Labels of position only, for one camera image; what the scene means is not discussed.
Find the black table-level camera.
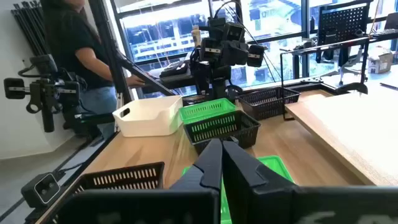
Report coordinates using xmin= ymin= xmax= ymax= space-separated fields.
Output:
xmin=21 ymin=172 xmax=62 ymax=208

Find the black slotted plastic basket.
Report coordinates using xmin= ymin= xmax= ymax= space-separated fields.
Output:
xmin=183 ymin=110 xmax=261 ymax=156
xmin=46 ymin=161 xmax=165 ymax=224
xmin=238 ymin=86 xmax=302 ymax=121

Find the large glass window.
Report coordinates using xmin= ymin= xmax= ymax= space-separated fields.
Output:
xmin=105 ymin=0 xmax=398 ymax=94

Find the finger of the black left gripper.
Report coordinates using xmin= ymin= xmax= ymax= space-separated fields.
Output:
xmin=199 ymin=37 xmax=223 ymax=62
xmin=247 ymin=44 xmax=266 ymax=68

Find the person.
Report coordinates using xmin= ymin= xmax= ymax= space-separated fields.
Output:
xmin=40 ymin=0 xmax=147 ymax=139

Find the white plastic bin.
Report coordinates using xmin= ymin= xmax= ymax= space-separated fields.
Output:
xmin=112 ymin=95 xmax=184 ymax=138

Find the black folded stands bundle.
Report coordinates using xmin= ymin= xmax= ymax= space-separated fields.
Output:
xmin=11 ymin=0 xmax=52 ymax=57

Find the cardboard box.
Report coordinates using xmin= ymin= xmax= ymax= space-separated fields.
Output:
xmin=368 ymin=46 xmax=394 ymax=75

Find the person's hand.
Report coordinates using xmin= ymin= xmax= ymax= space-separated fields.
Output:
xmin=126 ymin=74 xmax=146 ymax=88

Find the black pegboard panel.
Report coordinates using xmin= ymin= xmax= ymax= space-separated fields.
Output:
xmin=317 ymin=1 xmax=373 ymax=46

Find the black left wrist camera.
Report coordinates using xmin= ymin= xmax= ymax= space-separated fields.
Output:
xmin=207 ymin=17 xmax=246 ymax=43

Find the black rig frame strut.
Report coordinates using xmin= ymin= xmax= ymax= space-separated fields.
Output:
xmin=88 ymin=0 xmax=177 ymax=105

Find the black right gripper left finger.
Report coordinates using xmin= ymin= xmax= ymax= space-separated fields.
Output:
xmin=55 ymin=138 xmax=223 ymax=224

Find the wooden shelf black frame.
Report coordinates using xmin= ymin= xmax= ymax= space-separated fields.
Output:
xmin=279 ymin=36 xmax=398 ymax=187

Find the white bottle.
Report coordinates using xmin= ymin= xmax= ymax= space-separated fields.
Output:
xmin=190 ymin=24 xmax=202 ymax=48

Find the black clamp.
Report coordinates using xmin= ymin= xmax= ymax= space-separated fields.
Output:
xmin=335 ymin=82 xmax=369 ymax=95

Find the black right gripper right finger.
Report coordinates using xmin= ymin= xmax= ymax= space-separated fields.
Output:
xmin=222 ymin=140 xmax=398 ymax=224

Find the green slotted plastic basket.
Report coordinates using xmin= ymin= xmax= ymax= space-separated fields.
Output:
xmin=182 ymin=154 xmax=295 ymax=224
xmin=178 ymin=97 xmax=237 ymax=125

